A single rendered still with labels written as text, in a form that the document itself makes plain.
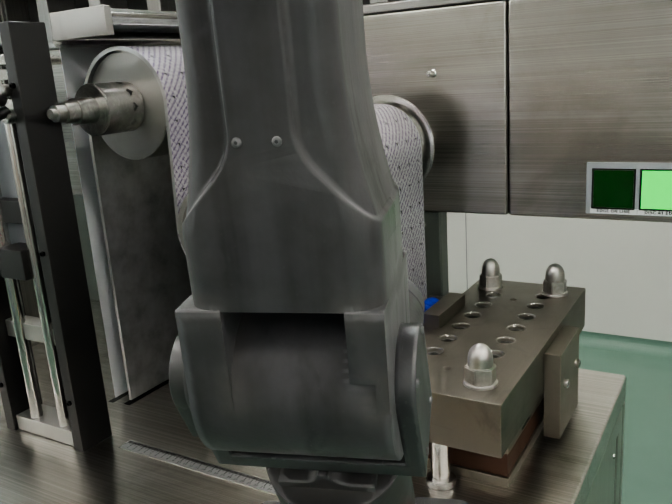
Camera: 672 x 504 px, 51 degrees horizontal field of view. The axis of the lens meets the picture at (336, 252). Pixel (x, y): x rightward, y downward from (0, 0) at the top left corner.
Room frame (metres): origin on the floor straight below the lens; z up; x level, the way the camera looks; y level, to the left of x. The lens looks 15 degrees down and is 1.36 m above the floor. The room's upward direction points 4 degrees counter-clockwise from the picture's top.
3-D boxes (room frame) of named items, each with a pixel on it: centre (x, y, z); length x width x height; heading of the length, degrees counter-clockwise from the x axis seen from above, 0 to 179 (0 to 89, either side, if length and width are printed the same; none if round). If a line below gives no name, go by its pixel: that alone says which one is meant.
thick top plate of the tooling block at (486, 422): (0.85, -0.19, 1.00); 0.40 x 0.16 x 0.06; 149
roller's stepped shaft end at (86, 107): (0.86, 0.31, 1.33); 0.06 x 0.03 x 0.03; 149
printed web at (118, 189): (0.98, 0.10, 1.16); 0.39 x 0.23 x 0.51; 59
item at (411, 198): (0.87, -0.06, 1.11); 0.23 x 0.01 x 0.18; 149
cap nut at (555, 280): (0.96, -0.31, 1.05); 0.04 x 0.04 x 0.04
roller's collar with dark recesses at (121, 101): (0.91, 0.27, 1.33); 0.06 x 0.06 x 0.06; 59
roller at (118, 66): (1.04, 0.19, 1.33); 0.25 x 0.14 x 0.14; 149
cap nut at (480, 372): (0.69, -0.14, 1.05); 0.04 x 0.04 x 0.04
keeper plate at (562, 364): (0.81, -0.28, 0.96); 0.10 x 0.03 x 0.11; 149
